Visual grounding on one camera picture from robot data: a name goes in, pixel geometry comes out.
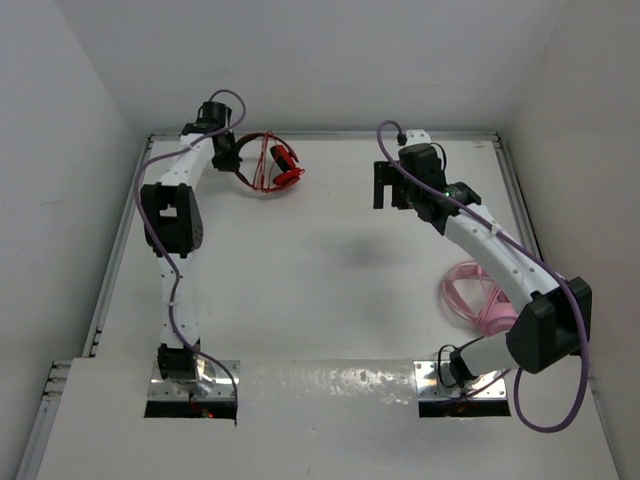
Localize aluminium table frame rail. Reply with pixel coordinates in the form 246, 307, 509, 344
14, 130, 591, 480

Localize pink headphones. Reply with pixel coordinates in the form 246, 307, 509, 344
440, 261, 517, 336

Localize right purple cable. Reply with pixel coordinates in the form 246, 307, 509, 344
375, 119, 590, 432

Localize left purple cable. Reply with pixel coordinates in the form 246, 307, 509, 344
134, 89, 247, 411

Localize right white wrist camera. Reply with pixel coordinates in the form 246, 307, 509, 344
404, 129, 432, 147

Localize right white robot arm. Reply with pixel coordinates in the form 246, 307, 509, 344
373, 143, 592, 387

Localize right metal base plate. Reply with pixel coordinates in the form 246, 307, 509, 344
413, 359, 510, 402

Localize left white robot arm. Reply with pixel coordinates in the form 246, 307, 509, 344
134, 100, 237, 397

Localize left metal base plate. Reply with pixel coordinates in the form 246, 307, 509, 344
147, 359, 240, 402

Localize red black headphones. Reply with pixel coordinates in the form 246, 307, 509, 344
235, 131, 305, 194

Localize purple cable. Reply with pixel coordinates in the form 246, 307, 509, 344
134, 89, 247, 411
375, 119, 590, 432

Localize metal base plate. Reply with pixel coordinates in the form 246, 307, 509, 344
147, 359, 240, 402
413, 359, 510, 402

